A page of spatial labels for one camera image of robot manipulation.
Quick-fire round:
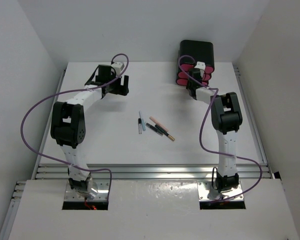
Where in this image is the pink bottom drawer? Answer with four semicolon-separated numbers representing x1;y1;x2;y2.
176;78;209;86

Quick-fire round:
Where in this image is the pink drawer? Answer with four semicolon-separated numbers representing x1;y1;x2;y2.
177;72;212;81
181;63;215;74
176;78;209;86

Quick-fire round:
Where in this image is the pink top drawer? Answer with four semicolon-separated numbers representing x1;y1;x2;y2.
181;63;215;74

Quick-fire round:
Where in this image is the pink concealer stick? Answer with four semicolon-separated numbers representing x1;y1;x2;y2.
149;116;169;132

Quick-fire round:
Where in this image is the black gold mascara tube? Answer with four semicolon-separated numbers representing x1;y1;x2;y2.
155;124;175;142

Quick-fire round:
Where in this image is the dark green eyeliner pen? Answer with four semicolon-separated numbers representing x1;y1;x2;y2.
145;122;163;136

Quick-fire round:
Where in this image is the clear lip gloss tube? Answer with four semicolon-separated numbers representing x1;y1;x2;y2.
138;118;143;135

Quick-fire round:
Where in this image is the light blue mascara tube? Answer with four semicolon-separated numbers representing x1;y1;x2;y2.
139;110;146;131

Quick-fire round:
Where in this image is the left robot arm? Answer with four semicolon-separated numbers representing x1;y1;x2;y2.
50;62;129;199

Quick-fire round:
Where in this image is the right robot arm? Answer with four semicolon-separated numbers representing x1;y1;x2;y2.
186;68;243;199

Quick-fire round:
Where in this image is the black drawer cabinet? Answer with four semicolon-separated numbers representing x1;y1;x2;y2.
175;39;215;83

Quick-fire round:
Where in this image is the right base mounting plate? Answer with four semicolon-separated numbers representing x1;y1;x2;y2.
197;180;244;202

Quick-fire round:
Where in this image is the base mounting plate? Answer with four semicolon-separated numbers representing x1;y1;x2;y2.
64;180;110;202
197;180;244;202

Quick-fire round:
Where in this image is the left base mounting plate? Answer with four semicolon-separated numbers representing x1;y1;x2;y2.
64;180;110;202

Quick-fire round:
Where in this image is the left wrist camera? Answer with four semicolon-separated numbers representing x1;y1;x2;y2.
111;62;125;75

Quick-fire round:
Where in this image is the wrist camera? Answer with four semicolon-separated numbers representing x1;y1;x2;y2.
195;61;206;71
111;62;125;75

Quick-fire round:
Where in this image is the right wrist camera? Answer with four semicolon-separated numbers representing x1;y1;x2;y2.
195;61;206;71

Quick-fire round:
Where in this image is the aluminium front rail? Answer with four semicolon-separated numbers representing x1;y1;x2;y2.
32;163;273;180

